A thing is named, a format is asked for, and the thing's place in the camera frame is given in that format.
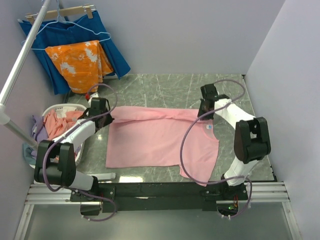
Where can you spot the black base beam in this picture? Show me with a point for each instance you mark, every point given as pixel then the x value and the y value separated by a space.
pixel 146 196

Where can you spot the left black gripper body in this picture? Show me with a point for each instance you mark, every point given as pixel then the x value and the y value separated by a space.
pixel 108 119

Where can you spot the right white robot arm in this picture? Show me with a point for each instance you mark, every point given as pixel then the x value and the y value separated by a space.
pixel 251 134

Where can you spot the orange tie-dye cloth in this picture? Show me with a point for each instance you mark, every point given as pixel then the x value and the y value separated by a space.
pixel 82 64

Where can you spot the pink t-shirt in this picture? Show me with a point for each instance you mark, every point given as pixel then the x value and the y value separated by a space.
pixel 153 137

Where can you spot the salmon orange t-shirt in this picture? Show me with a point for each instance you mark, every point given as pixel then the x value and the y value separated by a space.
pixel 57 126

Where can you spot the wooden clip hanger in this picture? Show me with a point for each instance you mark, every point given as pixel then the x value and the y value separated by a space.
pixel 86 9

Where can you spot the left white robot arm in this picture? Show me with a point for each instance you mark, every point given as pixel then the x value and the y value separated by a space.
pixel 55 161

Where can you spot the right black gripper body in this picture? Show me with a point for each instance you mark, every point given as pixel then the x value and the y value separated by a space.
pixel 202 110

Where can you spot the silver clothes rack pole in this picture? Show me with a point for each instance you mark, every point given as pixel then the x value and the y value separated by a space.
pixel 13 76

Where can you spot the white laundry basket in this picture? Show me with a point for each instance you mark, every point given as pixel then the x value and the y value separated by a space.
pixel 62 109

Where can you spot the lavender garment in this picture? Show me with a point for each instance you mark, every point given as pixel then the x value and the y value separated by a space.
pixel 38 131

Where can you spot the grey blue garment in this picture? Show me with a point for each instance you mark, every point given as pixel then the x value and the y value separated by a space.
pixel 29 154

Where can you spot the aluminium rail frame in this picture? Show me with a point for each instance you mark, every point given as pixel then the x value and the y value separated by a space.
pixel 262 192

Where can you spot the blue pleated skirt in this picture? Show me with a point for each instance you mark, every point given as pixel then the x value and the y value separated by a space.
pixel 52 33

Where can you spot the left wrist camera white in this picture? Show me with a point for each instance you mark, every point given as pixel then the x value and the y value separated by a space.
pixel 89 97

